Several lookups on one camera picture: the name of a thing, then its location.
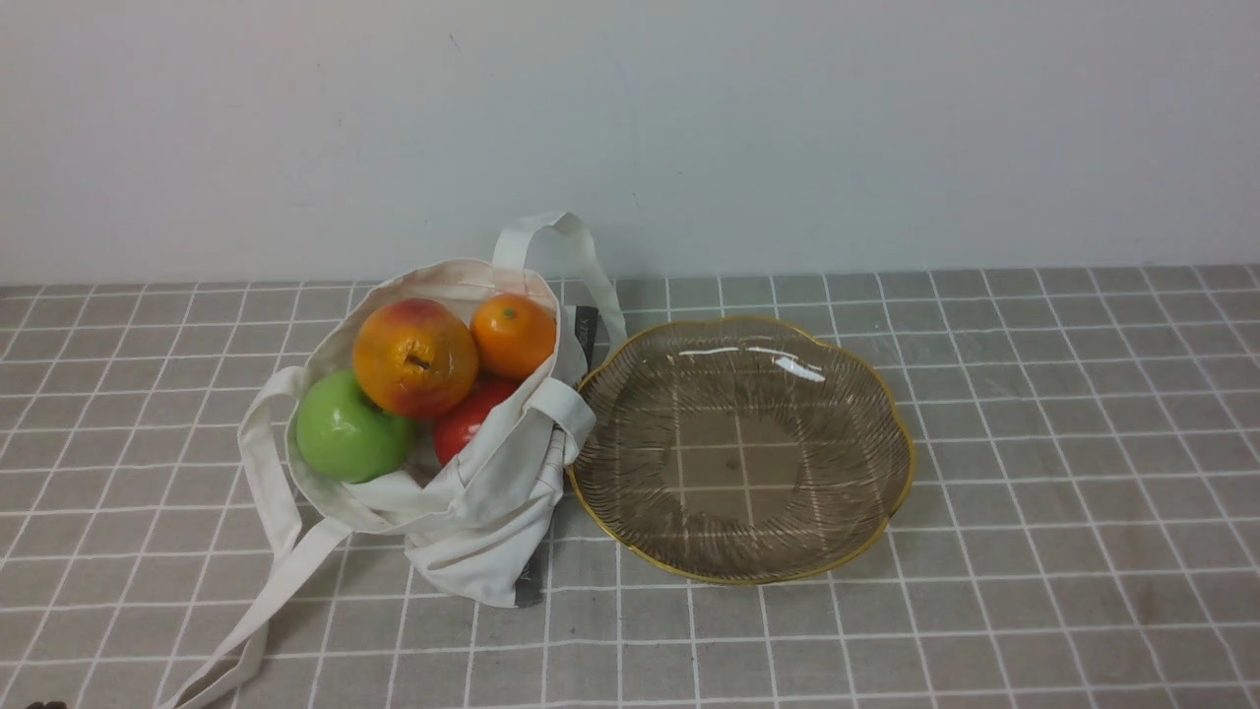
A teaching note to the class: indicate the red tomato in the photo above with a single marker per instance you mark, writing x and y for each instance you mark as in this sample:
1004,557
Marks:
452,432

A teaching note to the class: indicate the transparent gold-rimmed glass plate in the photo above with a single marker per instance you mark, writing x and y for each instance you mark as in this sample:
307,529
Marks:
741,451

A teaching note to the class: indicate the green apple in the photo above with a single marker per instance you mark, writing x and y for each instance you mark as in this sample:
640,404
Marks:
343,436

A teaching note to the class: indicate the white cloth tote bag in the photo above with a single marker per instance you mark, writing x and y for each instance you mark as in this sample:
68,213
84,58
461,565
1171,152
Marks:
470,527

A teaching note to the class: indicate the orange tangerine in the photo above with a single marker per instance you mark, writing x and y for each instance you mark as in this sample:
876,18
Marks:
514,336

